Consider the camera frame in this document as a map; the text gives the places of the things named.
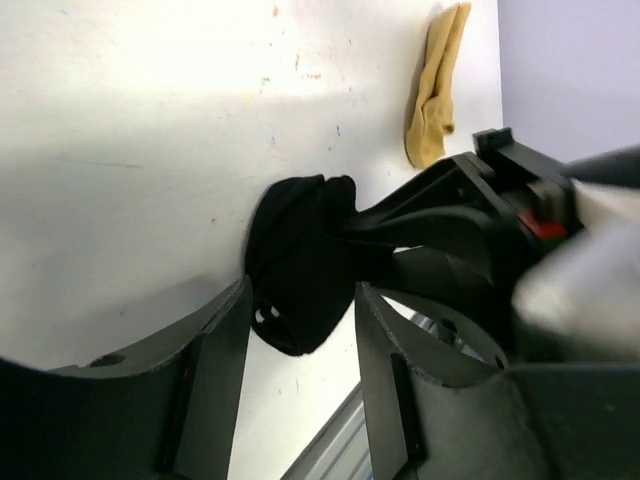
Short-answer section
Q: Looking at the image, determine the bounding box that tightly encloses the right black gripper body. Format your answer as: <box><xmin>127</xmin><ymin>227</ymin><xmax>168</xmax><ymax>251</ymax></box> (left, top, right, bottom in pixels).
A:
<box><xmin>464</xmin><ymin>128</ymin><xmax>582</xmax><ymax>280</ymax></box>

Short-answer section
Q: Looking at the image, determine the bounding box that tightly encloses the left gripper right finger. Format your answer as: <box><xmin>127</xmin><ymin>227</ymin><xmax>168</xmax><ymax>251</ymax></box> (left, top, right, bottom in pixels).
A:
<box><xmin>355</xmin><ymin>283</ymin><xmax>639</xmax><ymax>479</ymax></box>

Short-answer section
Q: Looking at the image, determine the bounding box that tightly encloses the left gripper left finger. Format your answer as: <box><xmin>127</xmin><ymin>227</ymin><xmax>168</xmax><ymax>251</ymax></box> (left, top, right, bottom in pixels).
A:
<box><xmin>1</xmin><ymin>278</ymin><xmax>252</xmax><ymax>479</ymax></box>

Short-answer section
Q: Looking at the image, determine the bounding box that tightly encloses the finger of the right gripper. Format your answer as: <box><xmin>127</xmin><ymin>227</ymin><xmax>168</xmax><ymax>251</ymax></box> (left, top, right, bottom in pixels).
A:
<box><xmin>339</xmin><ymin>154</ymin><xmax>493</xmax><ymax>250</ymax></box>
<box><xmin>374</xmin><ymin>247</ymin><xmax>515</xmax><ymax>350</ymax></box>

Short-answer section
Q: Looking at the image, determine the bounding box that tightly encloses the tan yellow sock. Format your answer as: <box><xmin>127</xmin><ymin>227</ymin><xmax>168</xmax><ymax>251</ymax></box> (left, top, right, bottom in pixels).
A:
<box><xmin>404</xmin><ymin>2</ymin><xmax>471</xmax><ymax>169</ymax></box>

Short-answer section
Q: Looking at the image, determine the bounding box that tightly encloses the black sock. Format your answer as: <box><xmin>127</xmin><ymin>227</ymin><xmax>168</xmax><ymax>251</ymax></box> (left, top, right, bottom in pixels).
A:
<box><xmin>243</xmin><ymin>175</ymin><xmax>392</xmax><ymax>357</ymax></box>

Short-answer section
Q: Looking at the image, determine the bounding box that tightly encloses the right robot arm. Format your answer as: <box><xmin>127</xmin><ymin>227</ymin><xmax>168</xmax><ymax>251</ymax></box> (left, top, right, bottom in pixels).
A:
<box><xmin>339</xmin><ymin>128</ymin><xmax>639</xmax><ymax>362</ymax></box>

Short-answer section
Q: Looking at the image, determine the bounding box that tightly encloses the aluminium rail frame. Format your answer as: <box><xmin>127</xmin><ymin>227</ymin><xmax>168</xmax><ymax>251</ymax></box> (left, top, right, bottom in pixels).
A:
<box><xmin>284</xmin><ymin>302</ymin><xmax>508</xmax><ymax>479</ymax></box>

